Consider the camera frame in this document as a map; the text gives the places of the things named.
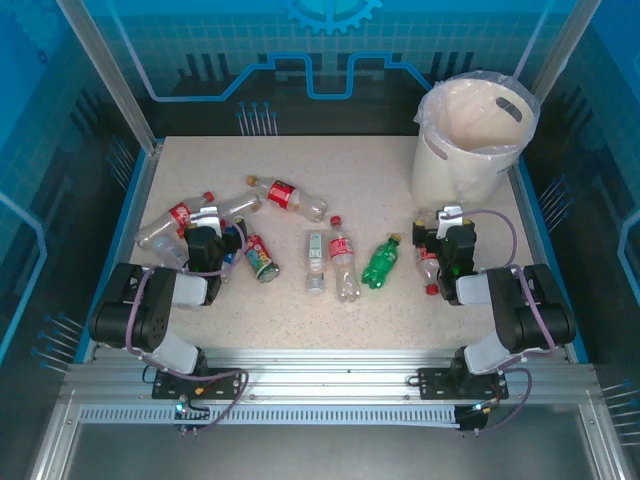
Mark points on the blue label cola bottle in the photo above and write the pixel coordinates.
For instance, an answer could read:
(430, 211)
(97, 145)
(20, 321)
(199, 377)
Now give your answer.
(230, 258)

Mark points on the clear bottle amber cap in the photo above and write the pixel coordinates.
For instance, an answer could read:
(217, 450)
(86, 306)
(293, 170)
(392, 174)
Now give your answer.
(240, 205)

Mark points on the crushed colourful soda can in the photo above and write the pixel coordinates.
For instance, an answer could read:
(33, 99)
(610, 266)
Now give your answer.
(260, 257)

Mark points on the crushed cola bottle red cap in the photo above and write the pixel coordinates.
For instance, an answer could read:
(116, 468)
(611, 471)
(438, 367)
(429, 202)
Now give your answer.
(172, 220)

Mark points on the green bottle yellow cap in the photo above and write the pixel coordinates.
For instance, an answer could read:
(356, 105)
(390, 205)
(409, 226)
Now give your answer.
(380, 262)

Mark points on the cola bottle yellow cap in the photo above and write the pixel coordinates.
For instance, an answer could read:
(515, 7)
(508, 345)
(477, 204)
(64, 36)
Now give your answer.
(282, 194)

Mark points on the small clear bottle grey cap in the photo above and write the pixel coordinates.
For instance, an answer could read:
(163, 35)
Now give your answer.
(315, 250)

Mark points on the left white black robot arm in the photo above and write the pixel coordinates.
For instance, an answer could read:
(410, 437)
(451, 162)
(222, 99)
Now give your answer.
(150, 310)

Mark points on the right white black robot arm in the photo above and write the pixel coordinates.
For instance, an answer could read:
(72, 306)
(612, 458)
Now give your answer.
(530, 310)

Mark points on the cream plastic bin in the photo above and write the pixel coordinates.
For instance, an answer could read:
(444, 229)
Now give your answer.
(440, 180)

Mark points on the white trash bin with liner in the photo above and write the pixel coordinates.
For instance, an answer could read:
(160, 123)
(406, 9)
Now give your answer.
(530, 107)

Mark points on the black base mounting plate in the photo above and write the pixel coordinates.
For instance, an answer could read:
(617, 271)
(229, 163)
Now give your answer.
(225, 382)
(435, 384)

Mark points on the black connector box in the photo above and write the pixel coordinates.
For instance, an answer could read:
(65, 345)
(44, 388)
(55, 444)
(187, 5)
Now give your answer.
(470, 420)
(192, 414)

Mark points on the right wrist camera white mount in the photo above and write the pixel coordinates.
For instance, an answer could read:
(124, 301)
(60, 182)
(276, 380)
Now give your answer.
(447, 220)

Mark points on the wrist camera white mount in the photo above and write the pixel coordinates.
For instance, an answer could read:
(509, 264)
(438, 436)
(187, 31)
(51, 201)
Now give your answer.
(205, 214)
(447, 220)

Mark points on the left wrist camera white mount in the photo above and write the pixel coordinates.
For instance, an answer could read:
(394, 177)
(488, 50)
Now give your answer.
(205, 214)

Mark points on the aluminium table side rail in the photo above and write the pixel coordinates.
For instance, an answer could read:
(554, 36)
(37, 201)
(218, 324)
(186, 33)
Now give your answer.
(139, 195)
(530, 215)

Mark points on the aluminium extrusion rail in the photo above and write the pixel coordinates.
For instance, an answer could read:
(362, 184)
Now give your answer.
(325, 375)

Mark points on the aluminium frame post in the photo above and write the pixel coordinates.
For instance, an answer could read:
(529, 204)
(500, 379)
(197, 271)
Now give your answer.
(560, 50)
(110, 65)

